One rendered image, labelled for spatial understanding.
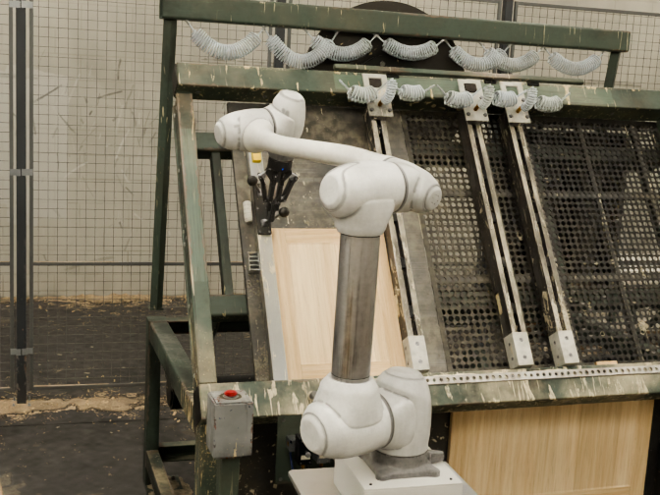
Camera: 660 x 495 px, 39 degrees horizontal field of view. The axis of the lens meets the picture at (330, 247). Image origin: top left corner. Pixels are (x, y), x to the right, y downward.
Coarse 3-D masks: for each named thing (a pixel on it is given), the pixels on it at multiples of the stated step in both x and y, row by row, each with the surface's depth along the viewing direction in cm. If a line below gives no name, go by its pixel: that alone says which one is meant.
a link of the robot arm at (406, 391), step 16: (400, 368) 255; (384, 384) 249; (400, 384) 247; (416, 384) 249; (400, 400) 246; (416, 400) 248; (400, 416) 245; (416, 416) 248; (400, 432) 245; (416, 432) 249; (384, 448) 248; (400, 448) 249; (416, 448) 251
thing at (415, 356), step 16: (368, 80) 365; (384, 80) 367; (384, 96) 353; (368, 112) 358; (384, 112) 360; (368, 128) 364; (384, 128) 362; (368, 144) 364; (384, 144) 359; (400, 224) 346; (400, 240) 344; (400, 256) 344; (400, 272) 338; (400, 288) 335; (400, 304) 335; (416, 304) 334; (400, 320) 335; (416, 320) 331; (416, 336) 329; (416, 352) 326; (416, 368) 324
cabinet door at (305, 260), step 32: (288, 256) 333; (320, 256) 337; (384, 256) 344; (288, 288) 328; (320, 288) 332; (384, 288) 339; (288, 320) 323; (320, 320) 327; (384, 320) 334; (288, 352) 318; (320, 352) 322; (384, 352) 329
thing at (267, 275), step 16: (256, 176) 340; (256, 240) 332; (272, 256) 329; (272, 272) 326; (272, 288) 324; (272, 304) 321; (272, 320) 319; (272, 336) 317; (272, 352) 314; (272, 368) 312
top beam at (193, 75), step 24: (192, 72) 344; (216, 72) 347; (240, 72) 350; (264, 72) 353; (288, 72) 356; (312, 72) 359; (336, 72) 363; (192, 96) 348; (216, 96) 351; (240, 96) 353; (264, 96) 355; (312, 96) 359; (336, 96) 361; (432, 96) 372; (576, 96) 394; (600, 96) 398; (624, 96) 402; (648, 96) 406; (648, 120) 413
